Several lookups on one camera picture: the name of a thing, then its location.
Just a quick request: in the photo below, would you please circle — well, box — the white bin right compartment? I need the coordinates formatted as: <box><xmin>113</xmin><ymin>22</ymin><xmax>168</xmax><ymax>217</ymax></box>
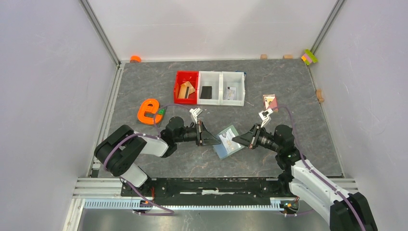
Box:
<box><xmin>220</xmin><ymin>72</ymin><xmax>246</xmax><ymax>106</ymax></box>

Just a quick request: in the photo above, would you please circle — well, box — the orange tape roll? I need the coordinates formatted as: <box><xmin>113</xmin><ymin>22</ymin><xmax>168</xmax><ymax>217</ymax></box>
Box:
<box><xmin>129</xmin><ymin>55</ymin><xmax>141</xmax><ymax>63</ymax></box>

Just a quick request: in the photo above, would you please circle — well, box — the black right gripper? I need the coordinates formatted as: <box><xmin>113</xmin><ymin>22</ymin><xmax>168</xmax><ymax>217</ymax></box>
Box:
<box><xmin>232</xmin><ymin>124</ymin><xmax>281</xmax><ymax>153</ymax></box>

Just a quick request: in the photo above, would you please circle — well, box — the orange curved toy track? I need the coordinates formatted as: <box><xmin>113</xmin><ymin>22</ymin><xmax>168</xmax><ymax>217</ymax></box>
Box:
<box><xmin>137</xmin><ymin>98</ymin><xmax>160</xmax><ymax>126</ymax></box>

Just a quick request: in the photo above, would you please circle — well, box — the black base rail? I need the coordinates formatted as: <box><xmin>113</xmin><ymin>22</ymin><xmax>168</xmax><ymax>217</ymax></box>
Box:
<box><xmin>136</xmin><ymin>177</ymin><xmax>296</xmax><ymax>199</ymax></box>

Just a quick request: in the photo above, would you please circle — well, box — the white bin left compartment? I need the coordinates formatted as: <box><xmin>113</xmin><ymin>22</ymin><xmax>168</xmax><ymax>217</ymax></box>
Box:
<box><xmin>197</xmin><ymin>71</ymin><xmax>221</xmax><ymax>105</ymax></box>

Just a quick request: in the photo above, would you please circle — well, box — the wooden arch block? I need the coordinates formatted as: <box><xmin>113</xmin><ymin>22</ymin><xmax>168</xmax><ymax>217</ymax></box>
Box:
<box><xmin>316</xmin><ymin>89</ymin><xmax>325</xmax><ymax>103</ymax></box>

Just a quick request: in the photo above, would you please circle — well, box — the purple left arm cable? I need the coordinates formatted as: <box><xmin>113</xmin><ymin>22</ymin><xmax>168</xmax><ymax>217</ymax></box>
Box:
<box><xmin>102</xmin><ymin>103</ymin><xmax>193</xmax><ymax>217</ymax></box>

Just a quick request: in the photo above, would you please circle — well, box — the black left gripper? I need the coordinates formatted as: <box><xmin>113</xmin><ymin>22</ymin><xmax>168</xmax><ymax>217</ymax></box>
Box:
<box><xmin>175</xmin><ymin>120</ymin><xmax>221</xmax><ymax>146</ymax></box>

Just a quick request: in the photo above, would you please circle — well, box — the red plastic bin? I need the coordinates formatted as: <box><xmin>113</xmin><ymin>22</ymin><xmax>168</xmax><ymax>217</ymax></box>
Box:
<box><xmin>173</xmin><ymin>70</ymin><xmax>199</xmax><ymax>105</ymax></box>

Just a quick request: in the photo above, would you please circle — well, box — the gold credit card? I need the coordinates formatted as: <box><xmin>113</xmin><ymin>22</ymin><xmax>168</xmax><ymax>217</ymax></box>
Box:
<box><xmin>178</xmin><ymin>81</ymin><xmax>191</xmax><ymax>99</ymax></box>
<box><xmin>189</xmin><ymin>84</ymin><xmax>195</xmax><ymax>95</ymax></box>

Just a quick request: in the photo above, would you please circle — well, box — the red playing card box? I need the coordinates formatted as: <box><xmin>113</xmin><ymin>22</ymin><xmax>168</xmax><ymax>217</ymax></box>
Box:
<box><xmin>263</xmin><ymin>94</ymin><xmax>279</xmax><ymax>112</ymax></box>

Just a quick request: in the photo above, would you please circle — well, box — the white bin compartment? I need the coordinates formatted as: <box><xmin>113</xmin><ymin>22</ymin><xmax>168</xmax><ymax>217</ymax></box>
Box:
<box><xmin>197</xmin><ymin>71</ymin><xmax>221</xmax><ymax>105</ymax></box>
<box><xmin>220</xmin><ymin>72</ymin><xmax>246</xmax><ymax>106</ymax></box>

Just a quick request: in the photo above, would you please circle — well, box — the black card in bin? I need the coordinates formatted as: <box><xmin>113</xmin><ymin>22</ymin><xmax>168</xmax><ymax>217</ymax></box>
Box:
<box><xmin>199</xmin><ymin>86</ymin><xmax>212</xmax><ymax>100</ymax></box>

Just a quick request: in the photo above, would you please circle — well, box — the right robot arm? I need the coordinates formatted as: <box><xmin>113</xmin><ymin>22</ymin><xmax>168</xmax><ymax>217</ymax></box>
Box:
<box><xmin>232</xmin><ymin>124</ymin><xmax>378</xmax><ymax>231</ymax></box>

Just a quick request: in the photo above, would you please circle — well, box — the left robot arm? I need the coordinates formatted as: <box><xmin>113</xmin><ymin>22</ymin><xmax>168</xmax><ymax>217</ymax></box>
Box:
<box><xmin>94</xmin><ymin>116</ymin><xmax>221</xmax><ymax>196</ymax></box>

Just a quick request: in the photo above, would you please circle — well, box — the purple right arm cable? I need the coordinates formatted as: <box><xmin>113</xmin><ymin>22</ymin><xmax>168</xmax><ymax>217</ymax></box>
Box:
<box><xmin>277</xmin><ymin>105</ymin><xmax>367</xmax><ymax>231</ymax></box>

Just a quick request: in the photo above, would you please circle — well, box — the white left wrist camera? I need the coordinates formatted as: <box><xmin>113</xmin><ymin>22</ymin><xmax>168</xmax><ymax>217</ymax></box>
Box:
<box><xmin>189</xmin><ymin>108</ymin><xmax>203</xmax><ymax>124</ymax></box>

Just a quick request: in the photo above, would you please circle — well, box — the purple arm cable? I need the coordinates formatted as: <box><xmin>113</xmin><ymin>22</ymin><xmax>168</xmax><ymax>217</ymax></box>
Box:
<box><xmin>102</xmin><ymin>103</ymin><xmax>193</xmax><ymax>217</ymax></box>
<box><xmin>277</xmin><ymin>105</ymin><xmax>367</xmax><ymax>231</ymax></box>

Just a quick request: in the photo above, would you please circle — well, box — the multicolour toy brick stack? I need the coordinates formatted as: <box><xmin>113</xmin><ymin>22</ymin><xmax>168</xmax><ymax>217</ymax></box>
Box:
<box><xmin>301</xmin><ymin>49</ymin><xmax>318</xmax><ymax>66</ymax></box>

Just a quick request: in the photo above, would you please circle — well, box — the silver credit card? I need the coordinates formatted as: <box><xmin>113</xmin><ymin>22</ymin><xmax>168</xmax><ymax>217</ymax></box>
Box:
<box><xmin>219</xmin><ymin>128</ymin><xmax>242</xmax><ymax>154</ymax></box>
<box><xmin>223</xmin><ymin>87</ymin><xmax>237</xmax><ymax>101</ymax></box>

